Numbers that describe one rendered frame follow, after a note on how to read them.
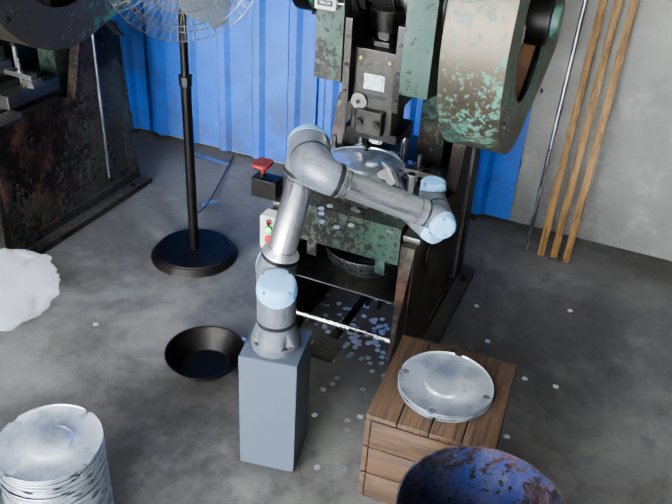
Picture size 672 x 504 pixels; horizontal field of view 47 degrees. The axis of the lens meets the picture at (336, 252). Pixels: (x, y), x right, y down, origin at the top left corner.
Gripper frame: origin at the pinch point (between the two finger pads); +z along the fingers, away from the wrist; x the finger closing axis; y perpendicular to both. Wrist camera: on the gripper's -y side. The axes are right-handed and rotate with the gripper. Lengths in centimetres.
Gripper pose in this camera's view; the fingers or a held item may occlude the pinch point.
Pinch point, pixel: (381, 181)
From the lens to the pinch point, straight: 255.7
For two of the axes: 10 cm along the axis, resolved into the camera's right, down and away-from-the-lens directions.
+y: -8.8, 2.2, -4.3
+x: -0.6, 8.4, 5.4
